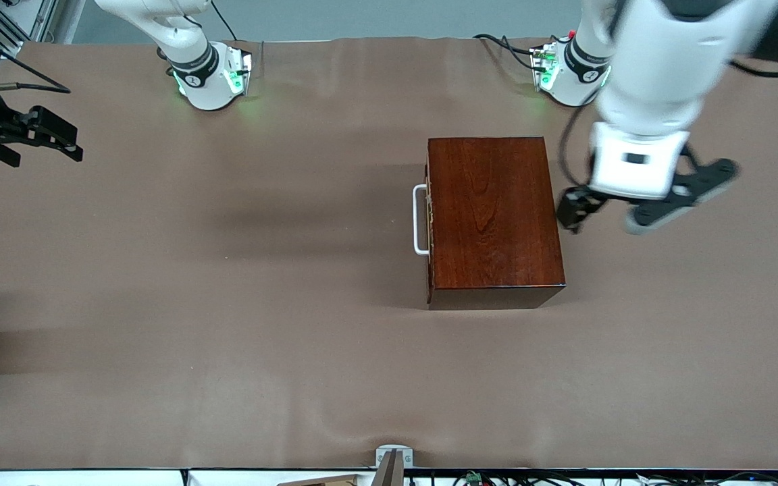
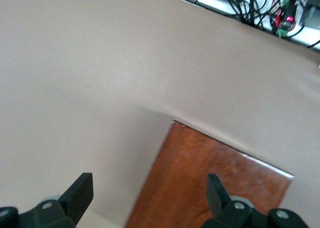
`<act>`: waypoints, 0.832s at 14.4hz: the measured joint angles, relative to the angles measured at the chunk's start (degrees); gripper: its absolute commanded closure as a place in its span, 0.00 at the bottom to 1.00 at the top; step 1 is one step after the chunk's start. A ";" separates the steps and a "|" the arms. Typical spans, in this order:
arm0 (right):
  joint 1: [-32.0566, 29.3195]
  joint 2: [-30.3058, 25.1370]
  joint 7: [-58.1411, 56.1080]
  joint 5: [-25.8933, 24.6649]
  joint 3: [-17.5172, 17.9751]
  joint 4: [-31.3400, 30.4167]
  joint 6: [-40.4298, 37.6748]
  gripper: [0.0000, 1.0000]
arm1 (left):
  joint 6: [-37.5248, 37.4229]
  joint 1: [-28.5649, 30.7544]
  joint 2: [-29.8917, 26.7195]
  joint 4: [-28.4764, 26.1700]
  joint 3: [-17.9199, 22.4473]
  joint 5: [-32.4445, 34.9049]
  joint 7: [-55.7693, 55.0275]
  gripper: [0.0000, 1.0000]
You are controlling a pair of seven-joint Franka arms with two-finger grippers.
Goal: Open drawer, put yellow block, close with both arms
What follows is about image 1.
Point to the brown table cover sheet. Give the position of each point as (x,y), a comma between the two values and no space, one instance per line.
(294,378)

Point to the grey vertical frame post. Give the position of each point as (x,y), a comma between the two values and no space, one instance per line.
(68,20)

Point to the green connector plug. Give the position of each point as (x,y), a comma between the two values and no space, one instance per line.
(474,477)

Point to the dark brown wooden cabinet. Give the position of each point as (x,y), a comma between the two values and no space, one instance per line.
(497,223)

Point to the light wooden board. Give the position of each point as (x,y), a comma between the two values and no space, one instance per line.
(321,480)

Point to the grey metal mount bracket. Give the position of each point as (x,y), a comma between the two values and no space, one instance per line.
(394,462)

